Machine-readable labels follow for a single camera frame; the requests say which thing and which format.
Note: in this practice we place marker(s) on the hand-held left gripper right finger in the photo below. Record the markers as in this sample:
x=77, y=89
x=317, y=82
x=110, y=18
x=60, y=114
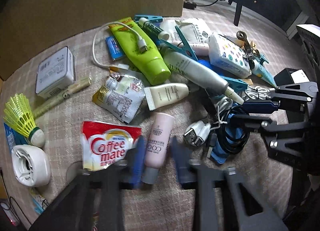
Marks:
x=180, y=161

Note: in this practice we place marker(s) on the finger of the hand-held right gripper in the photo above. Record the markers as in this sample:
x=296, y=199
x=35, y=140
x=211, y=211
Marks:
x=250, y=121
x=260, y=107

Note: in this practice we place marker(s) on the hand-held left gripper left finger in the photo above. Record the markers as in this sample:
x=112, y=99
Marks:
x=137, y=156

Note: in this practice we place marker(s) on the brown cardboard box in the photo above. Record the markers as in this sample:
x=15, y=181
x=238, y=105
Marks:
x=87, y=1

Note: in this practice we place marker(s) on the red white creamer packet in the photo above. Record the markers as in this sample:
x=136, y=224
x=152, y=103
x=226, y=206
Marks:
x=107, y=146

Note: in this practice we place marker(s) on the light blue tube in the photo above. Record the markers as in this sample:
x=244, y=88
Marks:
x=265, y=75

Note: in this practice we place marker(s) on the black white charger box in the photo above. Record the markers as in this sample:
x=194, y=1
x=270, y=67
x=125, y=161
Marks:
x=287, y=76

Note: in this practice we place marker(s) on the silver gold sachet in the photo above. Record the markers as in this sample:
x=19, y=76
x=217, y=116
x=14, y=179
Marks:
x=120, y=101

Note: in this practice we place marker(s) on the colourful printed tissue packet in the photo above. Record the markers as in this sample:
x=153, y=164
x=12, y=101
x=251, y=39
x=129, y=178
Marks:
x=230, y=56

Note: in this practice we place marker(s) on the blue round roll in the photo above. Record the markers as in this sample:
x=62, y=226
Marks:
x=208, y=65

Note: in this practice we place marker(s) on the cream tube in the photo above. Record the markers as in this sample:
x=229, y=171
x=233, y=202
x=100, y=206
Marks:
x=167, y=95

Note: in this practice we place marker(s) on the silver tube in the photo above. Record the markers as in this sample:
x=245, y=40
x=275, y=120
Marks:
x=200, y=73

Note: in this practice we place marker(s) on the small pale pink tube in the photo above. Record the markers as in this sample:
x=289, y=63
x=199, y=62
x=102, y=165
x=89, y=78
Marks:
x=200, y=48

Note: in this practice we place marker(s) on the small yellow sachet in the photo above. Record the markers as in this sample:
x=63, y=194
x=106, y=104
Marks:
x=118, y=67

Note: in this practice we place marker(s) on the beige slim stick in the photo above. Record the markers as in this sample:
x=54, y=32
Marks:
x=75, y=86

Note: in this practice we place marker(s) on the black chair leg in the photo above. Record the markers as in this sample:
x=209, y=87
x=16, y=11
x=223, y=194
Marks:
x=238, y=13

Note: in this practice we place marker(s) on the white packet with text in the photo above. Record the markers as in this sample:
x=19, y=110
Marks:
x=195, y=31

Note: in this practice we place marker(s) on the white round tape dispenser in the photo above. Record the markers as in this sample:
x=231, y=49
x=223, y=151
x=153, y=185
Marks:
x=37, y=168

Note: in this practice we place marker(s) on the green tube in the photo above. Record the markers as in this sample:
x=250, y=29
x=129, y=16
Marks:
x=142, y=53

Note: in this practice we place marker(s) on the small cartoon printed packet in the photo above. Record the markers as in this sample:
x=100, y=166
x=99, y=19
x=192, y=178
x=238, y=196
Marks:
x=38, y=201

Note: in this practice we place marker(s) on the small blue packet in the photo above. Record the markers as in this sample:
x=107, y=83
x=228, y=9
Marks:
x=113, y=48

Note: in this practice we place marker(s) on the grey tin box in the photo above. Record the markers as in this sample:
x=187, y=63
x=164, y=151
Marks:
x=55, y=71

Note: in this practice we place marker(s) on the small white tube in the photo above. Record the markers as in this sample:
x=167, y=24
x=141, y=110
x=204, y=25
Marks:
x=168, y=30

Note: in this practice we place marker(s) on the yellow shuttlecock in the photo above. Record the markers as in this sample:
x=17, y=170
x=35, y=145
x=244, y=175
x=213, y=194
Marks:
x=22, y=118

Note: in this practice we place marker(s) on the black power strip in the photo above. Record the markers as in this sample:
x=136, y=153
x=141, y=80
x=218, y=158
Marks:
x=189, y=5

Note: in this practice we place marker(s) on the blue white packet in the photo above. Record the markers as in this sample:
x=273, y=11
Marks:
x=12, y=138

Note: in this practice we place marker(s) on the dark green printed stick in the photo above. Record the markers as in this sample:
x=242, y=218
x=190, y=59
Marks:
x=152, y=27

